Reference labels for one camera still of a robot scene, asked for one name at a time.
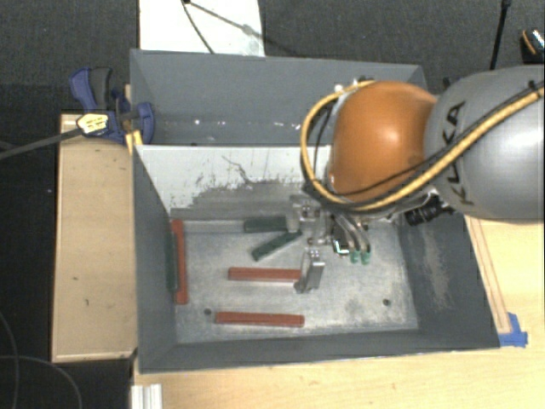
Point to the grey metal bin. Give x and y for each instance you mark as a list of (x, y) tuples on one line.
[(238, 100)]

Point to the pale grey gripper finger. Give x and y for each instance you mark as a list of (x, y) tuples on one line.
[(311, 273), (307, 210)]

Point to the red-brown flat block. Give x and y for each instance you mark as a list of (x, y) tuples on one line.
[(180, 262), (264, 274), (259, 319)]

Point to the pale wood board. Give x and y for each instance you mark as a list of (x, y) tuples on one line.
[(93, 245)]

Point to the black cylinder on white bracket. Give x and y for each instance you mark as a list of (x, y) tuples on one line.
[(423, 213)]

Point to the dark green flat block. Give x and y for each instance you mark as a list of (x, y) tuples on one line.
[(170, 262), (264, 224), (274, 245)]

